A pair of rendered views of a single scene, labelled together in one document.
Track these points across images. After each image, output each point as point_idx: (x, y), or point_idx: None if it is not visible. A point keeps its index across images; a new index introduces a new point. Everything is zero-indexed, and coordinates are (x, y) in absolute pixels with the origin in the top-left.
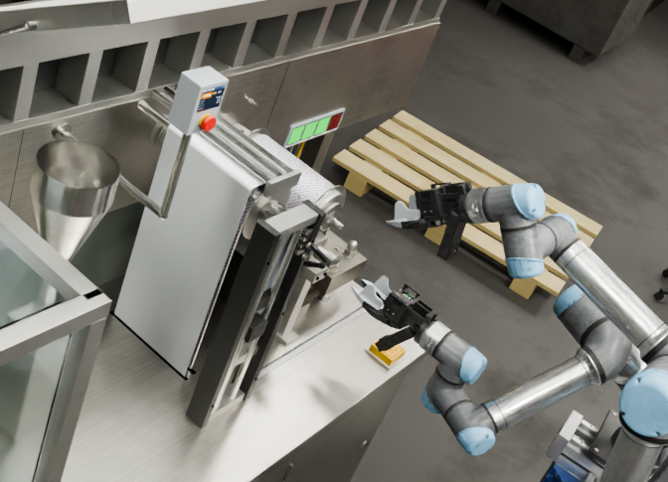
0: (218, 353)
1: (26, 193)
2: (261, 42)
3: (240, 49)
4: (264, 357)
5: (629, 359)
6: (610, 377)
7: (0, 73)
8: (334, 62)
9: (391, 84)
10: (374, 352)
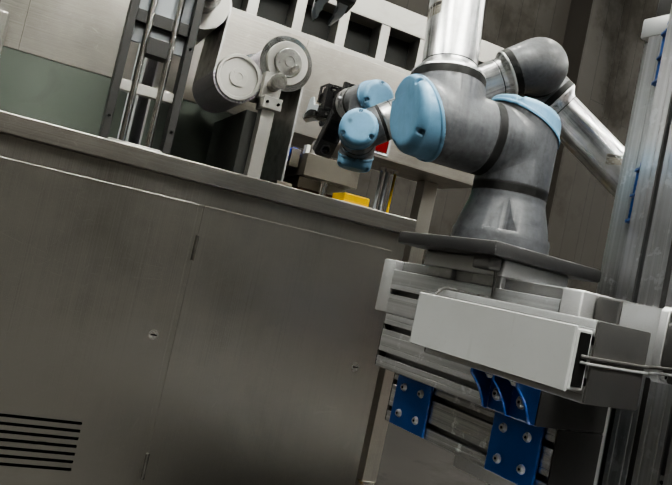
0: (117, 56)
1: (44, 6)
2: (287, 26)
3: None
4: (178, 104)
5: (621, 156)
6: (525, 62)
7: None
8: (364, 72)
9: None
10: (334, 198)
